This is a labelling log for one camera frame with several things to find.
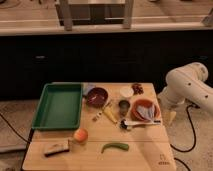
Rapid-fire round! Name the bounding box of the small metal cup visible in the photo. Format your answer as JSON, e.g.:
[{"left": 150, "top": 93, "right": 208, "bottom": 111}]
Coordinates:
[{"left": 119, "top": 100, "right": 130, "bottom": 116}]

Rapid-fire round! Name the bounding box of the orange peach fruit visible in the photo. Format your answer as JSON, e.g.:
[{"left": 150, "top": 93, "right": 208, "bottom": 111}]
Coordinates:
[{"left": 73, "top": 128, "right": 88, "bottom": 143}]

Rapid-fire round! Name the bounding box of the black cable left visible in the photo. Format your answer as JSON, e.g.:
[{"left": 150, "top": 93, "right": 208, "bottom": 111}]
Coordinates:
[{"left": 0, "top": 112, "right": 30, "bottom": 144}]

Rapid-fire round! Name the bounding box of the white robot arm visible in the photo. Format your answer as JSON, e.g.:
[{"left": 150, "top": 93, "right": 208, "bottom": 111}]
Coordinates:
[{"left": 157, "top": 62, "right": 213, "bottom": 125}]

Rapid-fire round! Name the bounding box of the grey cloth on plate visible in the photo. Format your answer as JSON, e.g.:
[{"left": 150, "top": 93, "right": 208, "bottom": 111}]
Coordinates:
[{"left": 136, "top": 105, "right": 155, "bottom": 121}]

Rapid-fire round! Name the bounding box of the orange plate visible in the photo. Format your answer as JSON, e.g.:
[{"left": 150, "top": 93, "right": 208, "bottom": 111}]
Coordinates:
[{"left": 130, "top": 99, "right": 160, "bottom": 122}]

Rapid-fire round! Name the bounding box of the black power cable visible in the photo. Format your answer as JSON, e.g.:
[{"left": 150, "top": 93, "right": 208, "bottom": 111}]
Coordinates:
[{"left": 170, "top": 103, "right": 201, "bottom": 171}]

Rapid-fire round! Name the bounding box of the dark red bowl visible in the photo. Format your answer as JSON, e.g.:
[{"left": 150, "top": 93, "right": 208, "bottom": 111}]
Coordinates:
[{"left": 86, "top": 87, "right": 108, "bottom": 108}]

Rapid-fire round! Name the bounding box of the wooden block brush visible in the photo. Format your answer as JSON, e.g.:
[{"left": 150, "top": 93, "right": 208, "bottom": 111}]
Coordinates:
[{"left": 44, "top": 140, "right": 70, "bottom": 157}]

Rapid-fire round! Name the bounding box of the white stool frame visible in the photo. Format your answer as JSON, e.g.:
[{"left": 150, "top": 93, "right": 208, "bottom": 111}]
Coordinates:
[{"left": 55, "top": 0, "right": 134, "bottom": 31}]

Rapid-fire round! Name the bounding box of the green plastic tray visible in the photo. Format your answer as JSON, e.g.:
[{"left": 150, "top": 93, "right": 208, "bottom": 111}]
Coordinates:
[{"left": 32, "top": 83, "right": 82, "bottom": 131}]

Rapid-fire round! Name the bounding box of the brown dried food cluster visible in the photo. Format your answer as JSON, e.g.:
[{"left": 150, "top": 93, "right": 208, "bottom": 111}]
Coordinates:
[{"left": 132, "top": 83, "right": 143, "bottom": 95}]

